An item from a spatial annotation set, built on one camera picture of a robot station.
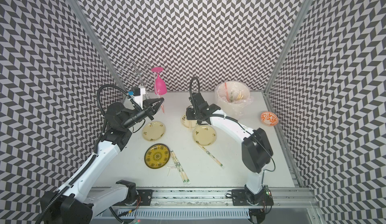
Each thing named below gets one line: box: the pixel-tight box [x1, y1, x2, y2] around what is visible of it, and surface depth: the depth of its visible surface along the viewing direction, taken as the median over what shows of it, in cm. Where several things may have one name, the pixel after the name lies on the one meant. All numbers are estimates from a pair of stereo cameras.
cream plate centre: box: [192, 124, 217, 147], surface depth 96 cm
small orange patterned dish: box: [260, 111, 279, 127], surface depth 101 cm
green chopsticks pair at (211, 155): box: [199, 144, 224, 167], surface depth 88 cm
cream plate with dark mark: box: [181, 115, 198, 129], surface depth 101 cm
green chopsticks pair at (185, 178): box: [170, 150, 191, 185], surface depth 82 cm
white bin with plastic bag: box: [215, 80, 254, 121], surface depth 89 cm
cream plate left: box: [141, 121, 166, 142], surface depth 96 cm
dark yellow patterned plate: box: [144, 143, 171, 169], surface depth 87 cm
